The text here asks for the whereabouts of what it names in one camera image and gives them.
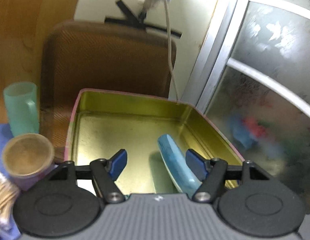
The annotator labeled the blue pencil case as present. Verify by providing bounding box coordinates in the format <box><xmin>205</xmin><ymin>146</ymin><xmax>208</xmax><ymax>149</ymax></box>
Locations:
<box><xmin>158</xmin><ymin>134</ymin><xmax>201</xmax><ymax>198</ymax></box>

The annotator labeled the cotton swab bag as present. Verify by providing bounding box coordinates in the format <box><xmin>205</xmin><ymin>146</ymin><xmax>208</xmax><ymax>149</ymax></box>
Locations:
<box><xmin>0</xmin><ymin>172</ymin><xmax>20</xmax><ymax>231</ymax></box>

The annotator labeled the pink macaron biscuit tin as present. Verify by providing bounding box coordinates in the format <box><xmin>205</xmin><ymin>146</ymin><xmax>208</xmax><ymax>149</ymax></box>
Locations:
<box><xmin>64</xmin><ymin>89</ymin><xmax>243</xmax><ymax>195</ymax></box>

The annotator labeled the round paper food tub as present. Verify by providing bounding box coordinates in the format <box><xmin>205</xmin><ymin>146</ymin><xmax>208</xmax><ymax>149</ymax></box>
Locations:
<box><xmin>2</xmin><ymin>133</ymin><xmax>54</xmax><ymax>191</ymax></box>

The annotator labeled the frosted glass window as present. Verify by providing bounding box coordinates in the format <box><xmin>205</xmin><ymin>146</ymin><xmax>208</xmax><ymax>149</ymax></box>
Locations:
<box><xmin>197</xmin><ymin>0</ymin><xmax>310</xmax><ymax>198</ymax></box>

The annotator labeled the teal plastic mug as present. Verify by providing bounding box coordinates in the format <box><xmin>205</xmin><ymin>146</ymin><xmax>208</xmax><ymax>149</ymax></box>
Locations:
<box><xmin>3</xmin><ymin>82</ymin><xmax>39</xmax><ymax>137</ymax></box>

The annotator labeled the wooden board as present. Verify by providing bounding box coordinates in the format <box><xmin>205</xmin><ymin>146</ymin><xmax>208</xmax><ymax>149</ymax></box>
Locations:
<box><xmin>0</xmin><ymin>0</ymin><xmax>78</xmax><ymax>124</ymax></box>

